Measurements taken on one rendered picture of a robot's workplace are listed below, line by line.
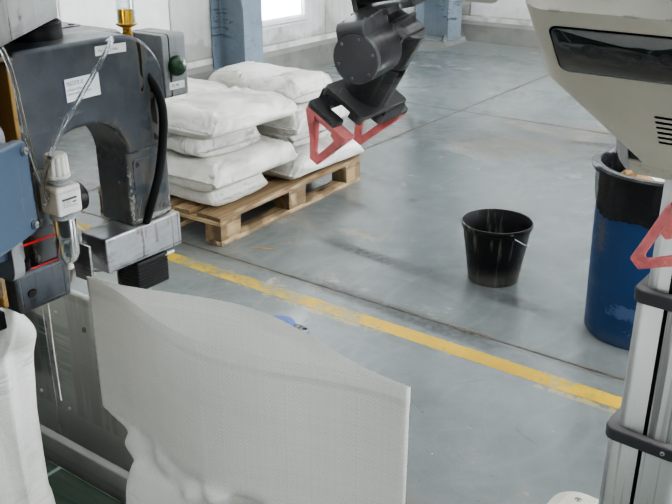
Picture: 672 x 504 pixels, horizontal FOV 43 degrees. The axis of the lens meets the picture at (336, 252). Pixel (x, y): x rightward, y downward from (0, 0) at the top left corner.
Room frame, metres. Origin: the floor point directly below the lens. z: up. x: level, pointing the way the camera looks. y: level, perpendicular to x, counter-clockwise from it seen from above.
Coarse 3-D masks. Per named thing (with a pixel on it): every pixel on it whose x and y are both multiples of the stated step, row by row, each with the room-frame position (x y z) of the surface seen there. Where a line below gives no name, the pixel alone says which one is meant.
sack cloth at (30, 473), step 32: (0, 352) 1.20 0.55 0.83; (32, 352) 1.27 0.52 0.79; (0, 384) 1.21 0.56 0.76; (32, 384) 1.27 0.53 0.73; (0, 416) 1.21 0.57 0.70; (32, 416) 1.27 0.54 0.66; (0, 448) 1.20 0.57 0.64; (32, 448) 1.26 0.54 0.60; (0, 480) 1.19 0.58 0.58; (32, 480) 1.25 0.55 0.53
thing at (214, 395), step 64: (128, 320) 0.95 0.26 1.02; (192, 320) 0.96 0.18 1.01; (256, 320) 0.92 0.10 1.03; (128, 384) 0.97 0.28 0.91; (192, 384) 0.85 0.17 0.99; (256, 384) 0.81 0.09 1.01; (320, 384) 0.78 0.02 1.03; (384, 384) 0.76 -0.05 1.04; (128, 448) 0.95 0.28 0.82; (192, 448) 0.85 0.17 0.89; (256, 448) 0.81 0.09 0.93; (320, 448) 0.78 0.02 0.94; (384, 448) 0.75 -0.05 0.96
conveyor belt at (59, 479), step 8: (48, 464) 1.50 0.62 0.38; (48, 472) 1.47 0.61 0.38; (56, 472) 1.47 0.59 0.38; (64, 472) 1.47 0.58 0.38; (48, 480) 1.45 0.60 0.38; (56, 480) 1.45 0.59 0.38; (64, 480) 1.45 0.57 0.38; (72, 480) 1.45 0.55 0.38; (80, 480) 1.45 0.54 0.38; (56, 488) 1.42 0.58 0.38; (64, 488) 1.42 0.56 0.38; (72, 488) 1.42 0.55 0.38; (80, 488) 1.42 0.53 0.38; (88, 488) 1.42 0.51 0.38; (96, 488) 1.42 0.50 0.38; (56, 496) 1.40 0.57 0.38; (64, 496) 1.40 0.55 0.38; (72, 496) 1.40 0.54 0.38; (80, 496) 1.40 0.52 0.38; (88, 496) 1.40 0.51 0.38; (96, 496) 1.40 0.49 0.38; (104, 496) 1.40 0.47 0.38
